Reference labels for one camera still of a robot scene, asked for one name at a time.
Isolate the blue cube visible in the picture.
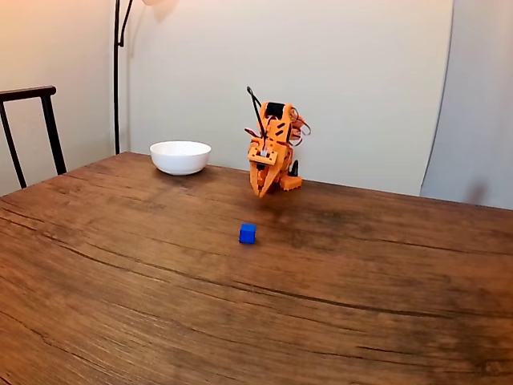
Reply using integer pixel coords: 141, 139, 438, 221
239, 223, 258, 245

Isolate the white bowl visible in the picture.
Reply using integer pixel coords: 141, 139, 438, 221
149, 140, 212, 176

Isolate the white backdrop board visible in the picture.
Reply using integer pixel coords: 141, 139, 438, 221
127, 0, 455, 197

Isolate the black floor lamp pole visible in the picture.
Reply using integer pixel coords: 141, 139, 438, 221
113, 0, 135, 156

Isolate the black chair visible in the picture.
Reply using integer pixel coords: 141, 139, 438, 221
0, 85, 68, 190

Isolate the orange camera mount with board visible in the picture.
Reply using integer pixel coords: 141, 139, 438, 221
247, 144, 278, 166

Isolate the black camera cable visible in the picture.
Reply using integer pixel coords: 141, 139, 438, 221
246, 86, 269, 152

